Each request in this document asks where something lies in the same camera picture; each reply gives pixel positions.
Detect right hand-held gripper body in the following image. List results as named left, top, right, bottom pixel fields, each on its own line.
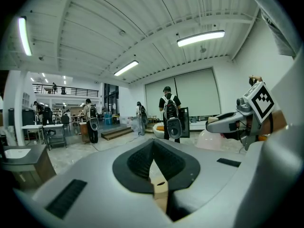
left=236, top=81, right=276, bottom=152

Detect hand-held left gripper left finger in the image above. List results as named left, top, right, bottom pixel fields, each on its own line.
left=14, top=138, right=174, bottom=228

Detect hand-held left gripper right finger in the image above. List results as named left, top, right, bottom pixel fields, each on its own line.
left=153, top=138, right=247, bottom=228

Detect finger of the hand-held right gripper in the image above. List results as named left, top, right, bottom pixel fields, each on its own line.
left=205, top=112, right=248, bottom=134

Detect small beige container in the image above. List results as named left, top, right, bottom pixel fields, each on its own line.
left=150, top=159, right=169, bottom=214

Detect person's right forearm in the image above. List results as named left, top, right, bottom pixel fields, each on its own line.
left=260, top=110, right=287, bottom=142

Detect pink balloon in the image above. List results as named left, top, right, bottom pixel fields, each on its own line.
left=195, top=128, right=223, bottom=152

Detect black flat panel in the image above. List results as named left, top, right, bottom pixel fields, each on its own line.
left=180, top=106, right=191, bottom=139

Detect white roller blinds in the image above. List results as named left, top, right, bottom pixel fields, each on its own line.
left=145, top=67, right=222, bottom=121

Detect wooden steps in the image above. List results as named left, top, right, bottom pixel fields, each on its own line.
left=100, top=126, right=134, bottom=141

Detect white table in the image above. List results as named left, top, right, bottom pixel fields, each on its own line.
left=43, top=123, right=67, bottom=151
left=21, top=124, right=45, bottom=145

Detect dark counter wooden cabinet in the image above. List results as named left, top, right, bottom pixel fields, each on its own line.
left=0, top=144, right=57, bottom=192

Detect black office chair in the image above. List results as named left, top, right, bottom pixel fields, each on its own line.
left=60, top=114, right=71, bottom=132

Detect white round seat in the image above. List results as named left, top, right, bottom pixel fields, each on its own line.
left=152, top=122, right=167, bottom=140

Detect person's white shirt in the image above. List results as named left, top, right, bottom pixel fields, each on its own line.
left=234, top=44, right=304, bottom=228

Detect white sink basin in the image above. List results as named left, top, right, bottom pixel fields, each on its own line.
left=4, top=148, right=32, bottom=160

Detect black balcony railing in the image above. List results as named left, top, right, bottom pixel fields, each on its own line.
left=32, top=83, right=99, bottom=97

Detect long ceiling light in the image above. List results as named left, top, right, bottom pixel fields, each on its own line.
left=18, top=16, right=33, bottom=57
left=113, top=59, right=140, bottom=77
left=176, top=29, right=226, bottom=48

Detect grey white head strap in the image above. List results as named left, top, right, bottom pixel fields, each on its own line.
left=247, top=0, right=299, bottom=58

